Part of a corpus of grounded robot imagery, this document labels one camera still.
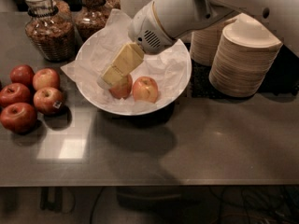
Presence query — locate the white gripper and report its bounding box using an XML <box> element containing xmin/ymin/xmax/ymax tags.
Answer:
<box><xmin>96</xmin><ymin>2</ymin><xmax>175</xmax><ymax>90</ymax></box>

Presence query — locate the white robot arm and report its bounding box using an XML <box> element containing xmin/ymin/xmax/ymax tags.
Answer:
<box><xmin>98</xmin><ymin>0</ymin><xmax>299</xmax><ymax>89</ymax></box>

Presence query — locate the white bowl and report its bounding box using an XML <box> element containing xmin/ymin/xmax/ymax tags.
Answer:
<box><xmin>74</xmin><ymin>20</ymin><xmax>192</xmax><ymax>117</ymax></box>

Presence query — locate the pale red apple back right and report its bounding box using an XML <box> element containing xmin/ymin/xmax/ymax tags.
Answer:
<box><xmin>33</xmin><ymin>68</ymin><xmax>60</xmax><ymax>91</ymax></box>

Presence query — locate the red apple with sticker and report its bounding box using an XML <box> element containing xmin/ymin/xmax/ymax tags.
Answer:
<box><xmin>34</xmin><ymin>87</ymin><xmax>64</xmax><ymax>116</ymax></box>

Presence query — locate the red apple back left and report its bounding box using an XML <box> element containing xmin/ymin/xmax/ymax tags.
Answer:
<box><xmin>10</xmin><ymin>64</ymin><xmax>35</xmax><ymax>87</ymax></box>

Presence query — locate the dark red apple middle left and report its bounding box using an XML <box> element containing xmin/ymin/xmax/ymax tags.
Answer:
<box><xmin>0</xmin><ymin>83</ymin><xmax>32</xmax><ymax>107</ymax></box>

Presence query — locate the dark red apple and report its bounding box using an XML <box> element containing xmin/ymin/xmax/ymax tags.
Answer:
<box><xmin>0</xmin><ymin>103</ymin><xmax>37</xmax><ymax>133</ymax></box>
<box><xmin>0</xmin><ymin>83</ymin><xmax>32</xmax><ymax>107</ymax></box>

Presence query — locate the dark red apple front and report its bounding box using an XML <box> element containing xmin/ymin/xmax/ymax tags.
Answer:
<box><xmin>0</xmin><ymin>103</ymin><xmax>37</xmax><ymax>133</ymax></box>

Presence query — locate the white paper liner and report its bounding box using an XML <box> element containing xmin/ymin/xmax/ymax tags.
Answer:
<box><xmin>60</xmin><ymin>8</ymin><xmax>190</xmax><ymax>115</ymax></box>

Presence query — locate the rear glass granola jar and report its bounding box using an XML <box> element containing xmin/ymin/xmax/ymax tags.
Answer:
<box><xmin>74</xmin><ymin>0</ymin><xmax>120</xmax><ymax>41</ymax></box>

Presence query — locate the glass granola jar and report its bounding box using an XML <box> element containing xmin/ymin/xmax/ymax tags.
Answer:
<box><xmin>24</xmin><ymin>0</ymin><xmax>75</xmax><ymax>62</ymax></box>
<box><xmin>74</xmin><ymin>0</ymin><xmax>120</xmax><ymax>41</ymax></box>

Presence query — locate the front glass granola jar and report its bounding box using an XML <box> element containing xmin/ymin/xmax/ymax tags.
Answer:
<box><xmin>24</xmin><ymin>0</ymin><xmax>75</xmax><ymax>62</ymax></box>

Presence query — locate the left stack of paper bowls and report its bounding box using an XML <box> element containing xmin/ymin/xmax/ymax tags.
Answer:
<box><xmin>190</xmin><ymin>19</ymin><xmax>235</xmax><ymax>66</ymax></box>

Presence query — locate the stack of paper bowls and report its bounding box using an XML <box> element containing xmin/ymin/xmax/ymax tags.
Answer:
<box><xmin>208</xmin><ymin>14</ymin><xmax>282</xmax><ymax>98</ymax></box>
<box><xmin>190</xmin><ymin>19</ymin><xmax>235</xmax><ymax>66</ymax></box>

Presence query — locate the right stack of paper bowls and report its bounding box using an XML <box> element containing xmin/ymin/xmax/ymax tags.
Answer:
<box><xmin>208</xmin><ymin>14</ymin><xmax>282</xmax><ymax>98</ymax></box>

